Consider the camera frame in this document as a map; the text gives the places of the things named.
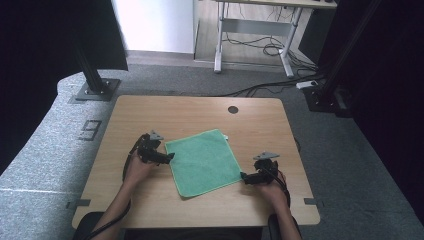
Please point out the person's right hand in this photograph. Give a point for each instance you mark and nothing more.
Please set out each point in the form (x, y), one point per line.
(278, 193)

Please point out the white desk frame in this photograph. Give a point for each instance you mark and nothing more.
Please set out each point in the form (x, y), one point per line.
(218, 50)

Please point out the white cabinet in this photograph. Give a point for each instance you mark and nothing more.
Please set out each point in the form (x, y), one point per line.
(156, 26)

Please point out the grey tape strip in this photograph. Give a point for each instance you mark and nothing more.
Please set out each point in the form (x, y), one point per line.
(311, 201)

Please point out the dark round table grommet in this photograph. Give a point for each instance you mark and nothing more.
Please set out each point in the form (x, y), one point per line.
(233, 109)

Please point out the person's left hand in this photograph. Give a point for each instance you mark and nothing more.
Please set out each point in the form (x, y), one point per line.
(135, 171)

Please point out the white power strip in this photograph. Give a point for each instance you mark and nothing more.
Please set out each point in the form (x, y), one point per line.
(306, 84)

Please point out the black metal stand, dark base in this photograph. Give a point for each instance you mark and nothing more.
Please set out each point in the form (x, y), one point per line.
(325, 98)

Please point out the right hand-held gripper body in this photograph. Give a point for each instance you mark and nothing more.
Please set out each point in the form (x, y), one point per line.
(266, 168)

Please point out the black curtain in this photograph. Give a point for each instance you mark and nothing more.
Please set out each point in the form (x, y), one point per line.
(33, 66)
(393, 100)

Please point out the black box under desk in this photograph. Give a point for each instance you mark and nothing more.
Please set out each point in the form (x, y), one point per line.
(313, 33)

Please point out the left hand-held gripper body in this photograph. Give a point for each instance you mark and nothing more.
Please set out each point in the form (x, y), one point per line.
(148, 148)

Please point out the green cloth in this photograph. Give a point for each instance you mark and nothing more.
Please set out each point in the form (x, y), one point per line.
(203, 163)

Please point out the black metal stand, square base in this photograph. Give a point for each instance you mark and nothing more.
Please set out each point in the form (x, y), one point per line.
(96, 88)

